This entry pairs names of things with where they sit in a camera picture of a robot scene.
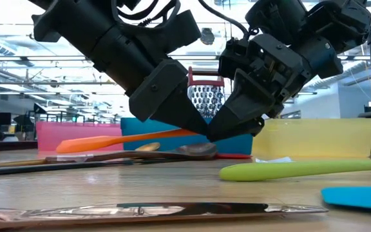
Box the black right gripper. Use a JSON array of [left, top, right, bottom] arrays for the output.
[[206, 33, 315, 143]]

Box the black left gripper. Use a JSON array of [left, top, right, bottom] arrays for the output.
[[90, 27, 211, 137]]

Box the gold metal spoon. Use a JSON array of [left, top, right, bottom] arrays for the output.
[[0, 142, 161, 169]]

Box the green silicone spoon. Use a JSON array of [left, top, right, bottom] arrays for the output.
[[219, 157, 371, 182]]

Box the orange silicone spatula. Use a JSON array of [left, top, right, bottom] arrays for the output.
[[55, 128, 200, 155]]

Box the blue silicone spatula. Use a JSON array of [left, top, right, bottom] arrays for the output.
[[321, 186, 371, 212]]

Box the copper table knife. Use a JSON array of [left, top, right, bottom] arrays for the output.
[[0, 202, 330, 231]]

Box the black table knife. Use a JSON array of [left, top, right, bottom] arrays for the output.
[[0, 157, 189, 177]]

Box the red silicone spatula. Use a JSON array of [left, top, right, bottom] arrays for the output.
[[216, 153, 252, 160]]

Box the blue plastic bin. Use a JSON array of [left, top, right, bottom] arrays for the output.
[[120, 117, 254, 155]]

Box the yellow translucent plastic bin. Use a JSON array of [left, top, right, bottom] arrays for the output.
[[252, 118, 371, 159]]

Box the pink translucent plastic bin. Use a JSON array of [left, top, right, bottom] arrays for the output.
[[35, 121, 124, 152]]

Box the red-handled metal box grater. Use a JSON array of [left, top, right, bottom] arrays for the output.
[[187, 66, 227, 119]]

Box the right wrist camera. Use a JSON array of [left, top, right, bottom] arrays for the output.
[[219, 37, 254, 80]]

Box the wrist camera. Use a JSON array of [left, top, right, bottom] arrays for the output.
[[133, 9, 203, 57], [219, 37, 254, 80]]

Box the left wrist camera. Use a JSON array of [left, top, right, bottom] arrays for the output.
[[133, 9, 203, 57]]

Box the ceiling cable reel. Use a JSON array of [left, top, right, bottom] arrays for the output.
[[200, 27, 216, 46]]

